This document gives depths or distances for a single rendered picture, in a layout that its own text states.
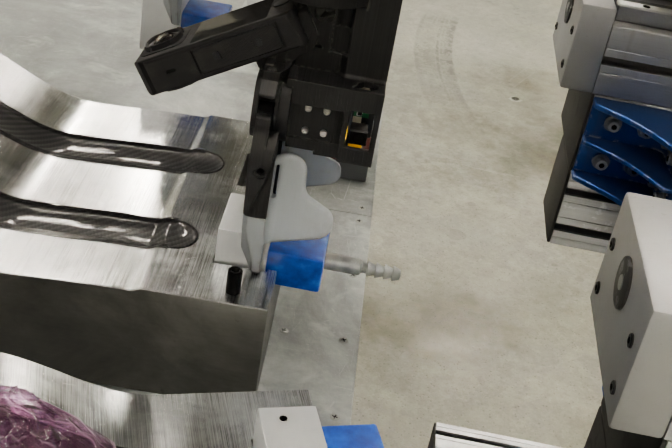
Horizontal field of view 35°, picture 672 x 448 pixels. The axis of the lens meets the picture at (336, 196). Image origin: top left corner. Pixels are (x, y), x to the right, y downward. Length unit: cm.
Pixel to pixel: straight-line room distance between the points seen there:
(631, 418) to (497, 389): 145
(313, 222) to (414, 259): 171
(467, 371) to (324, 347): 131
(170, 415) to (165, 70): 22
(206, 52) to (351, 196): 38
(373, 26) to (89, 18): 72
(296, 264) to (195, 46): 17
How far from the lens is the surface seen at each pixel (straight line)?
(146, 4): 99
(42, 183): 83
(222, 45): 67
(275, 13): 66
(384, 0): 65
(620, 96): 109
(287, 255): 74
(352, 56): 67
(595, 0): 107
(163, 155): 88
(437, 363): 213
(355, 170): 104
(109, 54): 124
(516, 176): 284
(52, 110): 93
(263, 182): 67
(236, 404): 69
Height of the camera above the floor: 132
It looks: 31 degrees down
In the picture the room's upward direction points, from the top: 10 degrees clockwise
